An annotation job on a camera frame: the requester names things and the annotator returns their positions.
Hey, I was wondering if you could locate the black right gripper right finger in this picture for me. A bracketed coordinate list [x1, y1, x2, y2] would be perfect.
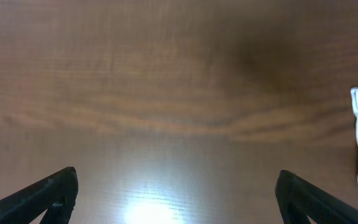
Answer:
[275, 170, 358, 224]

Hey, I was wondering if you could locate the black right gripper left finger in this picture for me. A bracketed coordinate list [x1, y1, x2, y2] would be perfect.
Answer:
[0, 167, 78, 224]

